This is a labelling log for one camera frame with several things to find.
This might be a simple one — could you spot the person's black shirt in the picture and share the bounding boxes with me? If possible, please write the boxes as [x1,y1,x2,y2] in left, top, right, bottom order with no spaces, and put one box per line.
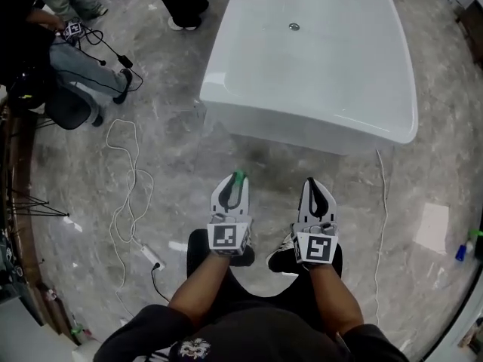
[92,303,411,362]

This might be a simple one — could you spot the person's right leg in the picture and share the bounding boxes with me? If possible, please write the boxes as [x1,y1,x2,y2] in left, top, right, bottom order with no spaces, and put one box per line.
[278,241,344,316]

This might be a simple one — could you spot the black metal stand legs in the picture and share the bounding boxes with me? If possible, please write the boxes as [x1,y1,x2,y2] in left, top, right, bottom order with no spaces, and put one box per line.
[5,186,72,219]

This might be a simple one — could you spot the black plug with cable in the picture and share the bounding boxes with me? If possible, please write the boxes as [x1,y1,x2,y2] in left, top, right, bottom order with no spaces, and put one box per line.
[150,261,171,303]

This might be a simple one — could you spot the person's right striped shoe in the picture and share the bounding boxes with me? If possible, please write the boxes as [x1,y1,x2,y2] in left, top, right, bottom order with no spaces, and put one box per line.
[266,232,300,274]

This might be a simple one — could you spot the white power strip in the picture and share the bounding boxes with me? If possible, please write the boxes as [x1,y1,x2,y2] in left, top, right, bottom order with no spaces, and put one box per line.
[140,242,167,272]

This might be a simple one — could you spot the person's right forearm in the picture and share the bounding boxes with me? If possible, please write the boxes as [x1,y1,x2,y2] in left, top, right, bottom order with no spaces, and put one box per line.
[307,261,365,339]

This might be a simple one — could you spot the black power adapter cable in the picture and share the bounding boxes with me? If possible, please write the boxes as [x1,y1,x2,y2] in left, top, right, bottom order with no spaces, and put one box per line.
[77,28,144,94]

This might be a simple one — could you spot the long white extension cable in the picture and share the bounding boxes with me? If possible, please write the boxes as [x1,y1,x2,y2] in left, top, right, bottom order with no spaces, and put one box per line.
[104,118,167,318]

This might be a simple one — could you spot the green plastic bottle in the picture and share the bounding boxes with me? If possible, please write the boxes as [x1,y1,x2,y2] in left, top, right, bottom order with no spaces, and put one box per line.
[229,169,248,207]

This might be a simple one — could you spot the black chair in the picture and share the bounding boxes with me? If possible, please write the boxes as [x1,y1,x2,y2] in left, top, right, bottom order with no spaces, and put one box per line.
[44,87,94,131]

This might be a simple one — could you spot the white bathtub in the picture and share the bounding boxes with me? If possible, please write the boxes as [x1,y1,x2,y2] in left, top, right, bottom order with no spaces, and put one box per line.
[198,0,419,156]

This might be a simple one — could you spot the thin white cable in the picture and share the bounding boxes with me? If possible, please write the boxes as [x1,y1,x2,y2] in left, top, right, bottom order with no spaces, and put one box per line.
[373,148,389,327]

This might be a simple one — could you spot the person's left forearm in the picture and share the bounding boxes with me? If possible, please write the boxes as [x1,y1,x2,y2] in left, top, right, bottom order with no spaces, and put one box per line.
[168,253,232,330]

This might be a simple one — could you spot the dark brown furniture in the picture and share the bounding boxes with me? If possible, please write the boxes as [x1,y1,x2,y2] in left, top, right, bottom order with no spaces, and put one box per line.
[455,4,483,69]

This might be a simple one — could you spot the wooden cabinet edge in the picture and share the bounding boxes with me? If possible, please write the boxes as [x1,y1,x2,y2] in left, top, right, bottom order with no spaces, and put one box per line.
[0,96,82,348]

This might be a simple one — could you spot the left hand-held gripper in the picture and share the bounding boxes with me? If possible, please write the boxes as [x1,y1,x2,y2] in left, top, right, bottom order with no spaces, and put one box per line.
[206,173,254,258]

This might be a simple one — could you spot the person's left leg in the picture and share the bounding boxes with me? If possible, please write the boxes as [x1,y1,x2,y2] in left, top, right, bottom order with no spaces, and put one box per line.
[186,227,257,308]

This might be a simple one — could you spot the person's leg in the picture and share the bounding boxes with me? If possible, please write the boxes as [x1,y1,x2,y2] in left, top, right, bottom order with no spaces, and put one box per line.
[186,227,257,308]
[278,241,344,316]

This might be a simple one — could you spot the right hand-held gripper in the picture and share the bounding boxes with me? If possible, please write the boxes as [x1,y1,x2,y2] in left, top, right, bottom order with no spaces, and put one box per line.
[290,176,340,265]

